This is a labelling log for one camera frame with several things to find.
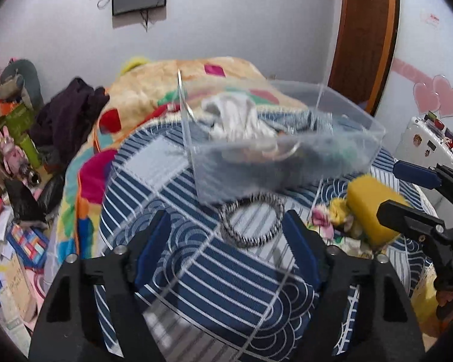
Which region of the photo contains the black bag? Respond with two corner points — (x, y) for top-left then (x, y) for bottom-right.
(5, 173), (66, 224)

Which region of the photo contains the pile of books and papers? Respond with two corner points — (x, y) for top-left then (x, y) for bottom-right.
(0, 194), (59, 348)

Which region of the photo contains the colourful patchwork blanket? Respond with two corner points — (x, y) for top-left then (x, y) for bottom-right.
(55, 57), (306, 265)

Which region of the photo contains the grey plush toy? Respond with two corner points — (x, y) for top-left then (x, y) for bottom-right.
(0, 58), (45, 111)

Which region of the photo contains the pink bunny doll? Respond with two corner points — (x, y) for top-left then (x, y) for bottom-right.
(0, 128), (29, 176)

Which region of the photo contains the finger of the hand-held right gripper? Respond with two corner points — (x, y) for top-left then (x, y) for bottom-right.
(394, 160), (453, 215)
(376, 199), (453, 251)

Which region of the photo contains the brown wooden door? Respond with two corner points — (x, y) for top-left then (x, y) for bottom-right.
(328, 0), (401, 116)

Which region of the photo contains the small floral cloth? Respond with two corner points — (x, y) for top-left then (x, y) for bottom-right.
(311, 204), (355, 239)

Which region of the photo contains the yellow sponge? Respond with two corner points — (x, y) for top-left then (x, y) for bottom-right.
(346, 174), (409, 246)

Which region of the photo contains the pink wall sticker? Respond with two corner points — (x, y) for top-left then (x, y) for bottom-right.
(420, 8), (443, 29)

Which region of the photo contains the black white striped hair band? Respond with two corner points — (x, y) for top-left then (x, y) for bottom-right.
(218, 192), (286, 250)

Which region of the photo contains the dark cloth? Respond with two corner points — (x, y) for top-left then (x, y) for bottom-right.
(196, 136), (367, 193)

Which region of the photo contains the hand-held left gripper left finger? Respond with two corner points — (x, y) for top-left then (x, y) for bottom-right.
(28, 210), (172, 362)

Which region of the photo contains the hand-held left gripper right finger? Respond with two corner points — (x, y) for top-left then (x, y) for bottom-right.
(282, 209), (426, 362)

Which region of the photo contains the green box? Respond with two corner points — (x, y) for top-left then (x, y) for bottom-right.
(0, 103), (42, 168)

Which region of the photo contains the white suitcase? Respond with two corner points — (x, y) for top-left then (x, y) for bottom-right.
(394, 115), (453, 172)

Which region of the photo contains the clear plastic storage box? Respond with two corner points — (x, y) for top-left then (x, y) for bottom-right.
(177, 69), (386, 207)

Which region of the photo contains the white cloth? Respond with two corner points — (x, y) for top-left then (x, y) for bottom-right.
(201, 94), (278, 144)

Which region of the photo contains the blue white patterned bedsheet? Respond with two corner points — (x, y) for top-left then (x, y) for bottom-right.
(94, 111), (439, 362)

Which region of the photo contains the yellow bag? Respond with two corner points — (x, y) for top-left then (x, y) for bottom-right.
(411, 268), (440, 325)

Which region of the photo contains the pink heart wall decoration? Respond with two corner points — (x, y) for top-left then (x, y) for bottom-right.
(413, 75), (453, 118)

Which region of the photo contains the small yellow cloth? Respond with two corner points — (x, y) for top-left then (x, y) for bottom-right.
(329, 196), (353, 230)

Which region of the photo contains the dark purple clothing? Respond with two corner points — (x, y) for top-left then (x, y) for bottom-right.
(29, 77), (110, 161)

